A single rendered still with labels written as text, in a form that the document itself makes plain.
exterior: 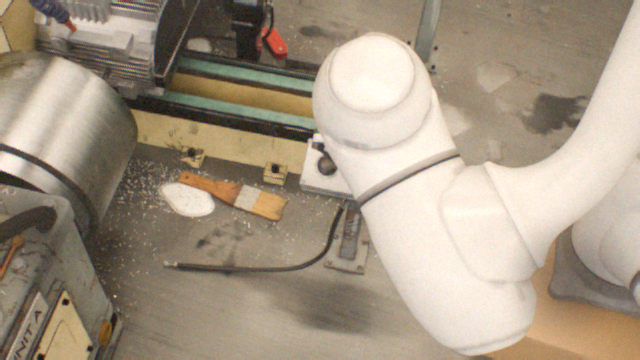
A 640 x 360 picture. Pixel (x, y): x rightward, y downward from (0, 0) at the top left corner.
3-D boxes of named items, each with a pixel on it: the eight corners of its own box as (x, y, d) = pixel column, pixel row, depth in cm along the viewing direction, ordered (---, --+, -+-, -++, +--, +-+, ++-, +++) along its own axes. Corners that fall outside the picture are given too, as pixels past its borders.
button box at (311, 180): (300, 190, 106) (297, 184, 101) (310, 144, 107) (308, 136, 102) (413, 212, 105) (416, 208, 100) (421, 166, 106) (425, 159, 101)
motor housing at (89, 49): (51, 95, 125) (22, 13, 110) (92, 25, 136) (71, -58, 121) (158, 116, 124) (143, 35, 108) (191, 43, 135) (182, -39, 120)
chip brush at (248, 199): (174, 188, 130) (174, 185, 129) (186, 167, 132) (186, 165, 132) (279, 223, 127) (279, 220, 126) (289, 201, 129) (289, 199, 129)
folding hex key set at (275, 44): (290, 57, 151) (290, 51, 150) (276, 61, 150) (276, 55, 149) (273, 31, 156) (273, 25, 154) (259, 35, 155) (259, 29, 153)
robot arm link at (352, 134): (297, 99, 72) (355, 215, 69) (283, 46, 56) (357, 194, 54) (392, 53, 72) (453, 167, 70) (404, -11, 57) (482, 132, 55)
